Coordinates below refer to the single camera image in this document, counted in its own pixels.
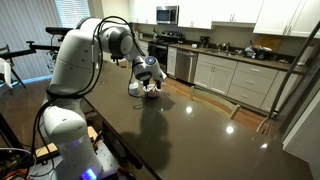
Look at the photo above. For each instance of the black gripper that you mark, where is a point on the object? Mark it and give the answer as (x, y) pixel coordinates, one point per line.
(152, 81)

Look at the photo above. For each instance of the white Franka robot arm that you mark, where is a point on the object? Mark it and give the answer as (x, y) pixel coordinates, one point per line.
(76, 60)

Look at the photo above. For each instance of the white ceramic bowl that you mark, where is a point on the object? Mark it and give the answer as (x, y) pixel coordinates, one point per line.
(153, 95)

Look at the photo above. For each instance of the small white cup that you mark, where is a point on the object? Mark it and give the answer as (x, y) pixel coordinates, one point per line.
(133, 90)

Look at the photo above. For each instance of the black kitchen stove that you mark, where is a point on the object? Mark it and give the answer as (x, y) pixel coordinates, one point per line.
(160, 50)

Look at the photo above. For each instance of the stainless steel dishwasher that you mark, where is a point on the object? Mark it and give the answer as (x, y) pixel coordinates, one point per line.
(186, 65)

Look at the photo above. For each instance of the black coffee maker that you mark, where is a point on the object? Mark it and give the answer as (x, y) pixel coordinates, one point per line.
(204, 41)

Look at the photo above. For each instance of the stainless steel microwave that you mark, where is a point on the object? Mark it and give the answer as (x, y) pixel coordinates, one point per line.
(166, 15)

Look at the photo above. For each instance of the light wooden board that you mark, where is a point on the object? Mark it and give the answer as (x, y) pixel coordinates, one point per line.
(91, 131)

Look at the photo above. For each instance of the metal sink faucet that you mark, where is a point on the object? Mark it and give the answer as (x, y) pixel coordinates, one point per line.
(226, 46)

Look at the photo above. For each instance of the pale wooden chair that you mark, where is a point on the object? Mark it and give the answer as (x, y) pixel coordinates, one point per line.
(235, 111)

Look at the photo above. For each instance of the white lower kitchen cabinets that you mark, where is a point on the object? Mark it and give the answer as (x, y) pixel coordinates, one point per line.
(246, 80)

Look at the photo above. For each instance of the white kitchen cabinets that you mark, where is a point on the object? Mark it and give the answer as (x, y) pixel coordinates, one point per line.
(233, 10)
(246, 80)

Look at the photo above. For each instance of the green potted plant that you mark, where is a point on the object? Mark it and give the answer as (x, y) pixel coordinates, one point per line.
(53, 58)

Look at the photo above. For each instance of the white window blinds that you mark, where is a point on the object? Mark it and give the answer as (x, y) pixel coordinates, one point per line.
(73, 13)

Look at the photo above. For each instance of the white upper kitchen cabinets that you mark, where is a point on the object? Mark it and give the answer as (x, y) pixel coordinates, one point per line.
(233, 10)

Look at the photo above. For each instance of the clutter pile on counter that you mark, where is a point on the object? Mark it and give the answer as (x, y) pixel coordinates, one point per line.
(258, 51)

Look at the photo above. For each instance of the wooden cutting board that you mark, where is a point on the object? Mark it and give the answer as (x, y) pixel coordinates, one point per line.
(271, 41)

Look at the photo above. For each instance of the stainless steel refrigerator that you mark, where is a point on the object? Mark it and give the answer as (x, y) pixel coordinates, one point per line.
(303, 86)

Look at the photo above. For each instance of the perforated robot base plate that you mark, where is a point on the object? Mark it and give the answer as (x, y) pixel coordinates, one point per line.
(106, 160)

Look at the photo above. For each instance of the black stereo camera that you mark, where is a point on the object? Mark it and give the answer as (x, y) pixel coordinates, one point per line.
(58, 30)

